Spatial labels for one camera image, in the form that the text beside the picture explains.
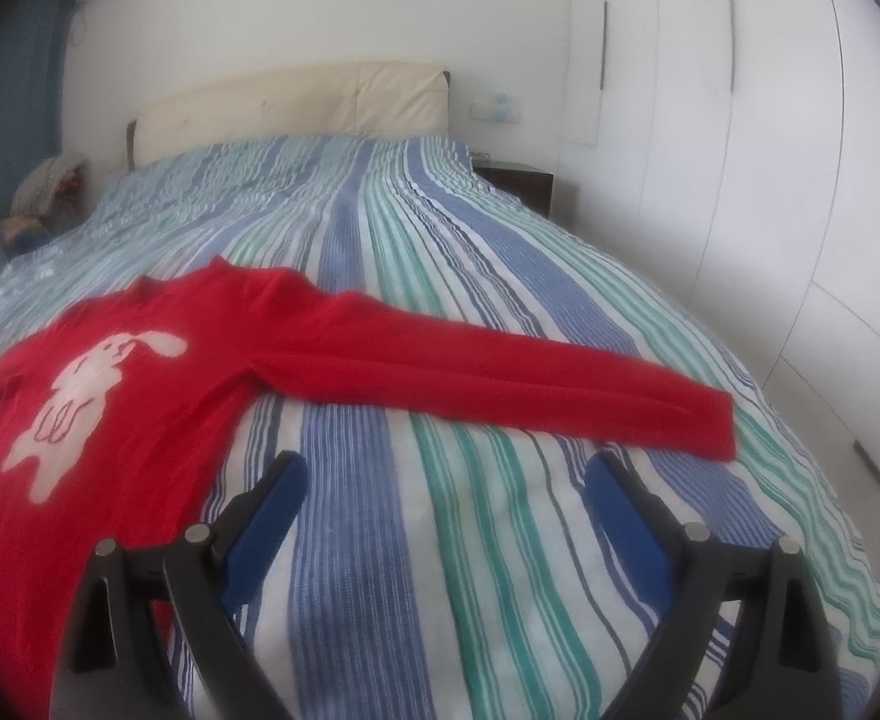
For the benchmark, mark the white wardrobe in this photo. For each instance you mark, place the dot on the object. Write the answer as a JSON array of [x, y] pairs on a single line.
[[784, 165]]

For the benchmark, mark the blue curtain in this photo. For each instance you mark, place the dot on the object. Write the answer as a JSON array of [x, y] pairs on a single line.
[[20, 90]]

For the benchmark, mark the pile of mixed clothes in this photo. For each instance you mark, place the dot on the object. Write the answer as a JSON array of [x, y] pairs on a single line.
[[42, 191]]

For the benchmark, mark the red sweater with white rabbit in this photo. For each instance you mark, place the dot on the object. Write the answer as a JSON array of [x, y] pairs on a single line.
[[215, 367]]

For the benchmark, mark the white wall socket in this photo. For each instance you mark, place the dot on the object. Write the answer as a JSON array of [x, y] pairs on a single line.
[[496, 109]]

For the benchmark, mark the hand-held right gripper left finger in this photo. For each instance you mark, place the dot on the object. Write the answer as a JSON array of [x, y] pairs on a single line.
[[263, 525]]

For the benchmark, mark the cream padded headboard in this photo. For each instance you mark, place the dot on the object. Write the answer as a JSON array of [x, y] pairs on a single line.
[[297, 105]]

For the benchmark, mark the striped bed sheet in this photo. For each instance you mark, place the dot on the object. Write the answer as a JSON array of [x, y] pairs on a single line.
[[485, 300]]

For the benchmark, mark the dark wooden nightstand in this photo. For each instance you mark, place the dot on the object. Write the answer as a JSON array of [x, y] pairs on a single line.
[[522, 184]]

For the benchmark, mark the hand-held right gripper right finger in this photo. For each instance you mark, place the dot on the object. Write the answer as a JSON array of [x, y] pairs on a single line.
[[627, 532]]

